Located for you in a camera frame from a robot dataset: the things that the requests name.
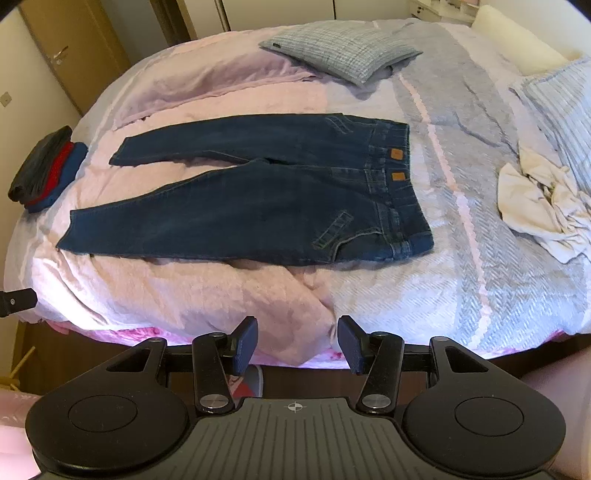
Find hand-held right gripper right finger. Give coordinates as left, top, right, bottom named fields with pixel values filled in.
left=337, top=316, right=488, bottom=415

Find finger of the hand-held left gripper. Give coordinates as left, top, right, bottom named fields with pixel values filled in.
left=0, top=288, right=38, bottom=318

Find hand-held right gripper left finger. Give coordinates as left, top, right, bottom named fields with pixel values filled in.
left=106, top=316, right=259, bottom=415

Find blue denim jeans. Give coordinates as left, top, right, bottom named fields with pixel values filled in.
left=55, top=113, right=435, bottom=268

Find red folded garment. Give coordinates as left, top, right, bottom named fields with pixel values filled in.
left=25, top=142, right=77, bottom=204

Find dark grey folded garment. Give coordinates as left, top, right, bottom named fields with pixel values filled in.
left=8, top=126, right=74, bottom=202

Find grey and pink bedspread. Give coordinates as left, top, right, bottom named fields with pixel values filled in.
left=2, top=21, right=591, bottom=365

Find blue folded garment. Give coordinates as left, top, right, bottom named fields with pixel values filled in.
left=28, top=142, right=89, bottom=214

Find white crumpled garment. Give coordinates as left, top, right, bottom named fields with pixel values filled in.
left=498, top=148, right=591, bottom=265

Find wooden door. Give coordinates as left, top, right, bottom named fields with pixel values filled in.
left=18, top=0, right=132, bottom=116

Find lilac pillow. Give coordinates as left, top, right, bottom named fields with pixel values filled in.
left=113, top=48, right=324, bottom=132

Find grey checked pillow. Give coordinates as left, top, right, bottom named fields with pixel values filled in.
left=259, top=21, right=424, bottom=86

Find lilac bed sheet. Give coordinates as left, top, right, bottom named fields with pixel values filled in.
left=438, top=21, right=522, bottom=93

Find blue striped pillow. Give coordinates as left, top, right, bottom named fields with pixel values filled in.
left=509, top=58, right=591, bottom=195

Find white wardrobe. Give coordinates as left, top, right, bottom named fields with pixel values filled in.
left=212, top=0, right=411, bottom=24

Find cream padded headboard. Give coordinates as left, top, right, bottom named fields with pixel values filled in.
left=471, top=4, right=571, bottom=75

